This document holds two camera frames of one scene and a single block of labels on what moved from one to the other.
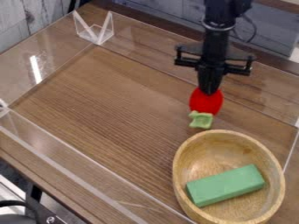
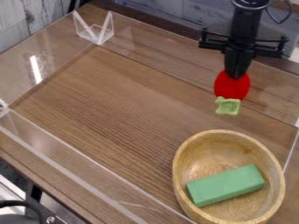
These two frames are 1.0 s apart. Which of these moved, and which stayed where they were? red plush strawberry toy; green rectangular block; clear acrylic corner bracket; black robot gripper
Moved: red plush strawberry toy; black robot gripper
Stayed: clear acrylic corner bracket; green rectangular block
